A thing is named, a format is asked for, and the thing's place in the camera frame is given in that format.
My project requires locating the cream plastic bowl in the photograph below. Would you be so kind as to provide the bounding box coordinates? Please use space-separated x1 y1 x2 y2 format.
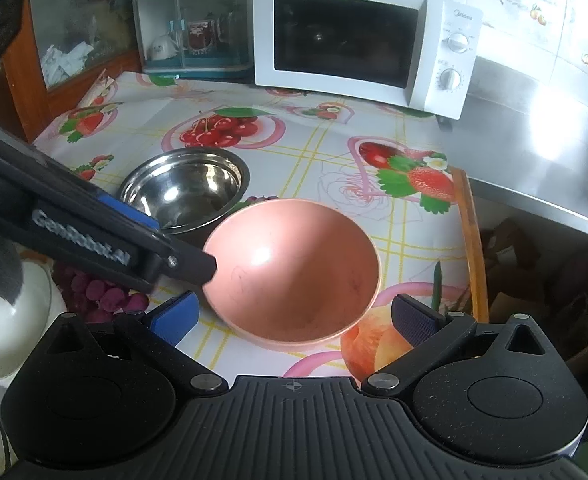
0 260 66 388

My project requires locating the pink plastic bowl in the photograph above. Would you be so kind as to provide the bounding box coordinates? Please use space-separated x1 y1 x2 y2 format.
203 198 382 351

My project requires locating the stainless steel bowl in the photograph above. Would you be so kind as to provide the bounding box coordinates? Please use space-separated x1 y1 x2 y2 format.
118 148 251 247

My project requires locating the fruit print tablecloth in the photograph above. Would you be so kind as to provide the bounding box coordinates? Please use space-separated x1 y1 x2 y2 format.
0 70 490 476

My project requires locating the brown wooden cabinet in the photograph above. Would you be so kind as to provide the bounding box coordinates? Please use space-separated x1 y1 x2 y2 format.
0 0 141 142

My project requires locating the clear cup storage cabinet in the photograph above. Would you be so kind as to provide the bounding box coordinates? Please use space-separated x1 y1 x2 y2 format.
132 0 254 80

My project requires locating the stainless steel counter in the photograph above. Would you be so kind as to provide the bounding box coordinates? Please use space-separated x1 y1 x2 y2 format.
438 58 588 235

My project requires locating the white microwave oven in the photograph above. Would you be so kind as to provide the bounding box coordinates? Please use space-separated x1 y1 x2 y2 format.
253 0 482 119

